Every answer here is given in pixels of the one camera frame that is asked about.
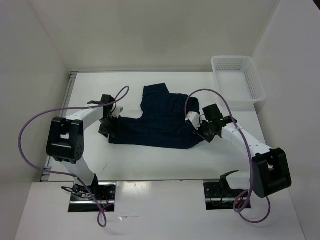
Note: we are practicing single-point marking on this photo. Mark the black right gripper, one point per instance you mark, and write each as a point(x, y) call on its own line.
point(208, 138)

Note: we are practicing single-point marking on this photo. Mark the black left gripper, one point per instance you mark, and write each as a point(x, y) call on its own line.
point(113, 130)

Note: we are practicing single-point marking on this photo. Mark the navy blue shorts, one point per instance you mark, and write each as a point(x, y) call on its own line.
point(162, 123)

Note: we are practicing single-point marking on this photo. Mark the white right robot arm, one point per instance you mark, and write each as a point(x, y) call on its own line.
point(269, 170)

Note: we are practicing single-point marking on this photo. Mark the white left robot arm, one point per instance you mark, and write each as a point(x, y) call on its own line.
point(66, 142)

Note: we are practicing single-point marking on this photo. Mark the white plastic basket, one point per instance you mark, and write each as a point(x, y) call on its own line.
point(238, 80)

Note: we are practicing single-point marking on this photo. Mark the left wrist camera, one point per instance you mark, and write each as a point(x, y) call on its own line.
point(116, 112)

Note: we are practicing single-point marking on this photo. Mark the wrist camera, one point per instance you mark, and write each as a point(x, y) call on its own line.
point(194, 119)
point(116, 112)

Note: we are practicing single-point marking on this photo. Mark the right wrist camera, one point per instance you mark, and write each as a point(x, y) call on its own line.
point(194, 119)

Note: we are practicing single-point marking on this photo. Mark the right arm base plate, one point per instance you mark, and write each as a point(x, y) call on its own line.
point(218, 199)

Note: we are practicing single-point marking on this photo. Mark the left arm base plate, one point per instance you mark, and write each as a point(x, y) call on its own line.
point(81, 201)

